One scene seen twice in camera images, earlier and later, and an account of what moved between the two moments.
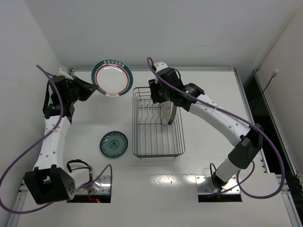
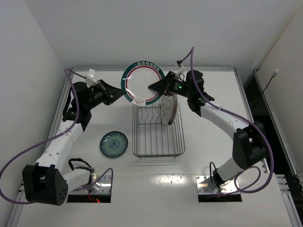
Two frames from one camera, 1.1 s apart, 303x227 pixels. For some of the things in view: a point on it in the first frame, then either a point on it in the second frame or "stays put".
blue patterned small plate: x=113 y=144 stays put
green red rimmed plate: x=174 y=109 stays put
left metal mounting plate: x=102 y=186 stays put
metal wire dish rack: x=151 y=139 stays put
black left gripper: x=82 y=87 to x=105 y=90
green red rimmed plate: x=113 y=78 to x=136 y=80
